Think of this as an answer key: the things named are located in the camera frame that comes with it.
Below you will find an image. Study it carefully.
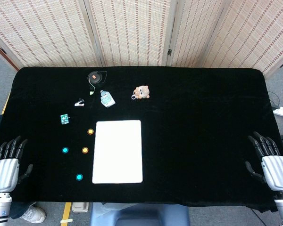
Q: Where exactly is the black floor cable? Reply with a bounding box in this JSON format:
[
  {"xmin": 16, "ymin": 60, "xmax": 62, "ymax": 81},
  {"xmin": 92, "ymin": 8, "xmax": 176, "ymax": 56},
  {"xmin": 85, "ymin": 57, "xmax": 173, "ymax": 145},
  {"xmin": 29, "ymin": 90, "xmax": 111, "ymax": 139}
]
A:
[{"xmin": 267, "ymin": 91, "xmax": 281, "ymax": 109}]

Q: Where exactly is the white box on floor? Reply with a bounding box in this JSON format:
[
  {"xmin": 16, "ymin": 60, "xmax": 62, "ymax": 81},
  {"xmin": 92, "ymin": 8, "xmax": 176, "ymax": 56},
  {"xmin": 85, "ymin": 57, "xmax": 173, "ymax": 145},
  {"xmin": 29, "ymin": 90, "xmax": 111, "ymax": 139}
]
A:
[{"xmin": 72, "ymin": 202, "xmax": 90, "ymax": 213}]

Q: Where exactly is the brown plush keychain toy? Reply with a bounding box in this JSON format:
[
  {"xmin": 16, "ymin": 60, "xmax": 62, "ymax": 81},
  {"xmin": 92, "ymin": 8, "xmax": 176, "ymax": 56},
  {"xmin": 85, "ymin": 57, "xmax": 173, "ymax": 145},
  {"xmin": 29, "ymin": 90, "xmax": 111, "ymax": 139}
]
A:
[{"xmin": 131, "ymin": 85, "xmax": 150, "ymax": 101}]

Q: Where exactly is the woven bamboo screen panel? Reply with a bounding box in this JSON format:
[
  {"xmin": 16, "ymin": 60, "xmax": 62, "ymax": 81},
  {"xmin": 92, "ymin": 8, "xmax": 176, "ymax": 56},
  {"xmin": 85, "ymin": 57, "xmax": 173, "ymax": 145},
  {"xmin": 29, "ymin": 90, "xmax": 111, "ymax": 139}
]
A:
[
  {"xmin": 83, "ymin": 0, "xmax": 177, "ymax": 67},
  {"xmin": 166, "ymin": 0, "xmax": 229, "ymax": 68},
  {"xmin": 0, "ymin": 0, "xmax": 102, "ymax": 69},
  {"xmin": 199, "ymin": 0, "xmax": 283, "ymax": 77}
]

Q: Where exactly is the black velvet tablecloth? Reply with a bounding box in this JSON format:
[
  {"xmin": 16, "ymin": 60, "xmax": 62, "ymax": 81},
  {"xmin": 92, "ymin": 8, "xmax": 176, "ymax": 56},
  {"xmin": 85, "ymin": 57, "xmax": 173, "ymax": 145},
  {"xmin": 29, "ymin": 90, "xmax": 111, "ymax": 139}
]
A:
[{"xmin": 0, "ymin": 66, "xmax": 283, "ymax": 211}]

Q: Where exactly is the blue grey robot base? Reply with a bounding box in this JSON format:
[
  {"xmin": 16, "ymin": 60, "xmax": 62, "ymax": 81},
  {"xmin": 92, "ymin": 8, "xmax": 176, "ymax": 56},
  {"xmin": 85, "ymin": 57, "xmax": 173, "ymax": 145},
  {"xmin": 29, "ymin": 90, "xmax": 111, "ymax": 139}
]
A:
[{"xmin": 89, "ymin": 202, "xmax": 191, "ymax": 226}]

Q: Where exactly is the black retractable reel with cord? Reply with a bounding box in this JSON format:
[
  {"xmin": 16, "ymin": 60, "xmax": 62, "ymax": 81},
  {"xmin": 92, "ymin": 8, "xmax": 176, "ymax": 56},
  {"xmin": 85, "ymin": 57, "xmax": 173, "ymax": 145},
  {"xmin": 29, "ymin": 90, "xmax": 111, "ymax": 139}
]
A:
[{"xmin": 87, "ymin": 70, "xmax": 108, "ymax": 96}]

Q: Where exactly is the white magnetic board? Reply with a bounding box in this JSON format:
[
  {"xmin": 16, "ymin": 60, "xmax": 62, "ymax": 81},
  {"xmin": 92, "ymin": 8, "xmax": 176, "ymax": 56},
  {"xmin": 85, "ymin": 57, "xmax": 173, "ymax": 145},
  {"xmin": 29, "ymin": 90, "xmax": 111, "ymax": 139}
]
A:
[{"xmin": 92, "ymin": 120, "xmax": 143, "ymax": 185}]

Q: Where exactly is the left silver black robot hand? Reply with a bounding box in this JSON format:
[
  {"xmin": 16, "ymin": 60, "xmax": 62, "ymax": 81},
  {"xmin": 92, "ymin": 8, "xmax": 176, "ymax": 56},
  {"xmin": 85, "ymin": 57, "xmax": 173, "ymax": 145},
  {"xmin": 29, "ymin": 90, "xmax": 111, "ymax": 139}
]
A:
[{"xmin": 0, "ymin": 135, "xmax": 34, "ymax": 194}]

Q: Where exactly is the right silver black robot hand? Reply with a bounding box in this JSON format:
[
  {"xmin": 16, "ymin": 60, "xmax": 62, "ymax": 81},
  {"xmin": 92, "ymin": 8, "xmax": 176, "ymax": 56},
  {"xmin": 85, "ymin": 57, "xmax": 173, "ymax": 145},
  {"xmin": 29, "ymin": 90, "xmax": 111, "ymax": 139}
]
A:
[{"xmin": 244, "ymin": 131, "xmax": 283, "ymax": 192}]

